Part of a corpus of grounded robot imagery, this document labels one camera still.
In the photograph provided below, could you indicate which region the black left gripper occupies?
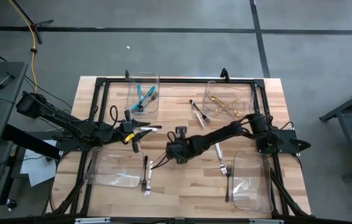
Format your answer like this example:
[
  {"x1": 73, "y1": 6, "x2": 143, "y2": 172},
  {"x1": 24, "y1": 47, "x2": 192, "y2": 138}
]
[{"x1": 118, "y1": 109, "x2": 154, "y2": 153}]

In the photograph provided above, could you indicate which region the clear plastic bin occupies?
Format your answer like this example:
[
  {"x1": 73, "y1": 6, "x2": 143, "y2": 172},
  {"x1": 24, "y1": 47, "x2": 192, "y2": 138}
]
[
  {"x1": 230, "y1": 150, "x2": 275, "y2": 215},
  {"x1": 125, "y1": 72, "x2": 161, "y2": 119},
  {"x1": 83, "y1": 146, "x2": 146, "y2": 189},
  {"x1": 202, "y1": 80, "x2": 255, "y2": 119}
]

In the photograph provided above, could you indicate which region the black desk beam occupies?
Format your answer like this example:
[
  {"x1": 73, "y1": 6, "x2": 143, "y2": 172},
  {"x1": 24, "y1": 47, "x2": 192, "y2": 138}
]
[{"x1": 2, "y1": 123, "x2": 62, "y2": 161}]

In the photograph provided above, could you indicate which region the white paper sheet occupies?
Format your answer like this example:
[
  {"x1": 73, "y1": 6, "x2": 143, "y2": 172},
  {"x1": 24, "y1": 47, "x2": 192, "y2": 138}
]
[{"x1": 19, "y1": 139, "x2": 59, "y2": 188}]

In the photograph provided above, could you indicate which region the black tripod stand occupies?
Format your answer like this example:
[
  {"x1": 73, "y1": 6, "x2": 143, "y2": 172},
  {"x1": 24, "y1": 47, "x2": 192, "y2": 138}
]
[{"x1": 9, "y1": 0, "x2": 55, "y2": 45}]

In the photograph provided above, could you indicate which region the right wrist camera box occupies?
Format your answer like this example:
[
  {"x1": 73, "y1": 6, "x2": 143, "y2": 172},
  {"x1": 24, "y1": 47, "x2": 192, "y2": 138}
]
[{"x1": 174, "y1": 125, "x2": 188, "y2": 141}]

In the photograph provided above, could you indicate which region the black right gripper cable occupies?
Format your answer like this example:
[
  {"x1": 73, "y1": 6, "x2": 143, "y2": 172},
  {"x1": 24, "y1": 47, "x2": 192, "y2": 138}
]
[{"x1": 149, "y1": 154, "x2": 172, "y2": 170}]

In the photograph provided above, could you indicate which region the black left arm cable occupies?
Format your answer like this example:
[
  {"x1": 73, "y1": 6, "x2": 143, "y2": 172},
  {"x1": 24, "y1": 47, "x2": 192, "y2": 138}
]
[{"x1": 109, "y1": 105, "x2": 120, "y2": 124}]

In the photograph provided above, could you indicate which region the silver metal bracket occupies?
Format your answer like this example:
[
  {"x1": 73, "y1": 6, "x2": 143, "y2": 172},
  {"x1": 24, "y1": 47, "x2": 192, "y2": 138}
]
[
  {"x1": 74, "y1": 217, "x2": 112, "y2": 224},
  {"x1": 249, "y1": 218, "x2": 285, "y2": 224}
]

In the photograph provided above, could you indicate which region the yellow cable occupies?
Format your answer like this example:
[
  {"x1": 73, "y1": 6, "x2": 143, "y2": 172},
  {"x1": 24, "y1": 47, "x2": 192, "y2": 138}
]
[{"x1": 6, "y1": 0, "x2": 38, "y2": 94}]

